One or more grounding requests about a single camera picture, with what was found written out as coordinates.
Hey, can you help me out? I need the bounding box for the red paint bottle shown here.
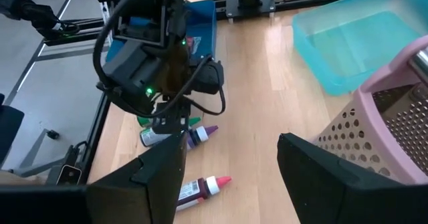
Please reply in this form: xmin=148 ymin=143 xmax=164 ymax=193
xmin=175 ymin=175 xmax=233 ymax=213

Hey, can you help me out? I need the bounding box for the teal translucent plastic bin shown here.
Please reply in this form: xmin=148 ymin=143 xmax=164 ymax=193
xmin=292 ymin=0 xmax=428 ymax=97

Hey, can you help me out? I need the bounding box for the large dark blue bin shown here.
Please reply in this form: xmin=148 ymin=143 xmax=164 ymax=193
xmin=106 ymin=0 xmax=217 ymax=65

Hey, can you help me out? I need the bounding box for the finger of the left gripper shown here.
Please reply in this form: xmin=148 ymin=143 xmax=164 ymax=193
xmin=152 ymin=98 xmax=193 ymax=135

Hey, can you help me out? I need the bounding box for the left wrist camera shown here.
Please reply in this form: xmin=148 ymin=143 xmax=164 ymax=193
xmin=189 ymin=60 xmax=225 ymax=96

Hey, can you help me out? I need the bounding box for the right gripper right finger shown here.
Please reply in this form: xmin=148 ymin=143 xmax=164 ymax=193
xmin=276 ymin=132 xmax=428 ymax=224

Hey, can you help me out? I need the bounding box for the black cable sleeve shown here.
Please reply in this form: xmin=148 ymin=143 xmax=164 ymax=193
xmin=0 ymin=0 xmax=81 ymax=40

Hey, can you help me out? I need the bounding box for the green paint bottle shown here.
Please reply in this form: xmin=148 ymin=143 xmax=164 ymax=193
xmin=136 ymin=115 xmax=203 ymax=129
xmin=139 ymin=126 xmax=175 ymax=148

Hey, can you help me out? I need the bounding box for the small black device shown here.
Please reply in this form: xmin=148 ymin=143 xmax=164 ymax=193
xmin=56 ymin=164 xmax=83 ymax=186

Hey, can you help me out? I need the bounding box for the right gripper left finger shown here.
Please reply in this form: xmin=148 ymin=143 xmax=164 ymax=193
xmin=86 ymin=131 xmax=189 ymax=224

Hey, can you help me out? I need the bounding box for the pink metal box grater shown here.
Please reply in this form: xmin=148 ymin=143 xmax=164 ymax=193
xmin=313 ymin=35 xmax=428 ymax=185

